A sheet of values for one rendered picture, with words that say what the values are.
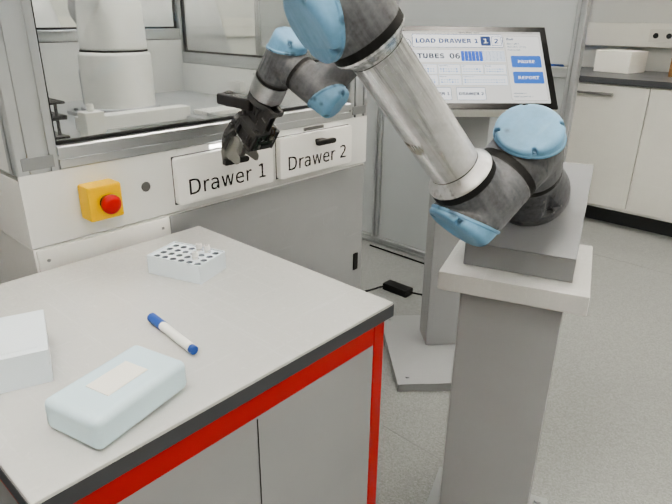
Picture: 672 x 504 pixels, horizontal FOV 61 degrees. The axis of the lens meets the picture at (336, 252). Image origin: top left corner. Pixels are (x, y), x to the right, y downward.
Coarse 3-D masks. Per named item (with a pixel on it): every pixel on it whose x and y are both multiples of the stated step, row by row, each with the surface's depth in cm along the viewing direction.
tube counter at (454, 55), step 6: (450, 54) 185; (456, 54) 185; (462, 54) 186; (468, 54) 186; (474, 54) 186; (480, 54) 186; (486, 54) 186; (492, 54) 186; (498, 54) 186; (504, 54) 186; (450, 60) 185; (456, 60) 185; (462, 60) 185; (468, 60) 185; (474, 60) 185; (480, 60) 185; (486, 60) 185; (492, 60) 185; (498, 60) 186; (504, 60) 186
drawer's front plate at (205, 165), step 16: (176, 160) 128; (192, 160) 131; (208, 160) 135; (256, 160) 146; (272, 160) 150; (176, 176) 130; (192, 176) 133; (208, 176) 136; (224, 176) 140; (256, 176) 147; (272, 176) 151; (176, 192) 132; (192, 192) 134; (208, 192) 137; (224, 192) 141
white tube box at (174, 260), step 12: (156, 252) 112; (168, 252) 113; (180, 252) 113; (204, 252) 113; (216, 252) 113; (156, 264) 110; (168, 264) 109; (180, 264) 108; (192, 264) 107; (204, 264) 107; (216, 264) 111; (168, 276) 110; (180, 276) 109; (192, 276) 107; (204, 276) 108
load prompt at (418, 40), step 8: (416, 40) 186; (424, 40) 186; (432, 40) 187; (440, 40) 187; (448, 40) 187; (456, 40) 187; (464, 40) 187; (472, 40) 187; (480, 40) 188; (488, 40) 188; (496, 40) 188
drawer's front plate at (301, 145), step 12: (312, 132) 159; (324, 132) 162; (336, 132) 165; (348, 132) 169; (276, 144) 151; (288, 144) 153; (300, 144) 156; (312, 144) 159; (336, 144) 167; (348, 144) 171; (276, 156) 153; (288, 156) 154; (300, 156) 157; (312, 156) 161; (336, 156) 168; (348, 156) 172; (288, 168) 155; (300, 168) 158; (312, 168) 162; (324, 168) 166
